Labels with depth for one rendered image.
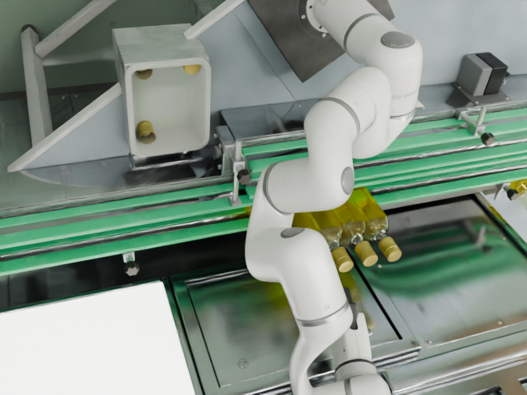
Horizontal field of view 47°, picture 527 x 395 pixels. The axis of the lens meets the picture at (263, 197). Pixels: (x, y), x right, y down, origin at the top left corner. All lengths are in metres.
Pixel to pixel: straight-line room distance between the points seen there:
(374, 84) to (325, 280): 0.33
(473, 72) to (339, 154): 0.82
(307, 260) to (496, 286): 0.82
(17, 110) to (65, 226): 0.80
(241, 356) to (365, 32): 0.68
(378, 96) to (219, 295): 0.60
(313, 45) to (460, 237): 0.67
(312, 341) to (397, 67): 0.48
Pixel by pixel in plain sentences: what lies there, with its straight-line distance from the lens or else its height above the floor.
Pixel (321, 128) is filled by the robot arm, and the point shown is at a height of 1.25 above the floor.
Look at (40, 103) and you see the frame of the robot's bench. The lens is 1.65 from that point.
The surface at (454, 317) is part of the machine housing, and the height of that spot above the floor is 1.25.
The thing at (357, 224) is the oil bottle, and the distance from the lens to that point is 1.34.
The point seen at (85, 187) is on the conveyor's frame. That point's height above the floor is 0.85.
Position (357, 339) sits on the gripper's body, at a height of 1.37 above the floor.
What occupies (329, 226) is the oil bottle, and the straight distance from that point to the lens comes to 1.32.
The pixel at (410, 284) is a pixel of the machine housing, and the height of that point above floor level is 1.13.
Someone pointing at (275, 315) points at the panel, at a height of 1.15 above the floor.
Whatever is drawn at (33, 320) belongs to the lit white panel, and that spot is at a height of 1.03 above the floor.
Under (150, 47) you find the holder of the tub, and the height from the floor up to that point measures 0.77.
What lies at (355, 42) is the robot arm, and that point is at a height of 1.01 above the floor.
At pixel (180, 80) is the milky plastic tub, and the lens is 1.33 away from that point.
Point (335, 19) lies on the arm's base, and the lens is 1.21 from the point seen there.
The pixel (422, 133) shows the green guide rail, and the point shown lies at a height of 0.92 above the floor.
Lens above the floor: 1.89
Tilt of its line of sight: 44 degrees down
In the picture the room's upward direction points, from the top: 152 degrees clockwise
